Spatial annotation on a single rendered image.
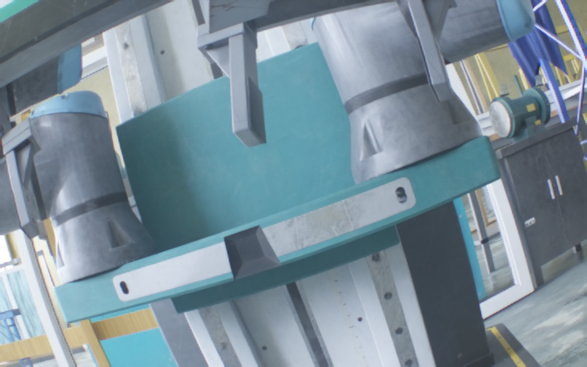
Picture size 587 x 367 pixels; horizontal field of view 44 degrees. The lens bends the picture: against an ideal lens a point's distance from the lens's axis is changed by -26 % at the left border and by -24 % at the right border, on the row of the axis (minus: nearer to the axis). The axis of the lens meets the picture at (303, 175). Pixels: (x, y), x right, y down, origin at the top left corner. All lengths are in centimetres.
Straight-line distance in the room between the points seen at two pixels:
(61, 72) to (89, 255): 32
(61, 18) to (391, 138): 72
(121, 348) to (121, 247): 296
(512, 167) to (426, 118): 295
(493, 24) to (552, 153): 308
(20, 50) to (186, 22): 98
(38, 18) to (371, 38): 73
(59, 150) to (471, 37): 59
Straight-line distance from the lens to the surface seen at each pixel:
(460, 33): 108
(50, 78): 93
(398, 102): 109
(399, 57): 110
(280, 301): 134
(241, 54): 63
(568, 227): 414
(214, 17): 42
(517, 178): 403
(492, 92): 794
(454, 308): 145
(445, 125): 108
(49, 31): 43
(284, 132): 125
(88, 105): 121
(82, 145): 118
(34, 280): 259
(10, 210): 119
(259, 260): 110
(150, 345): 407
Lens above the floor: 68
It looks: 4 degrees up
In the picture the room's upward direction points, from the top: 20 degrees counter-clockwise
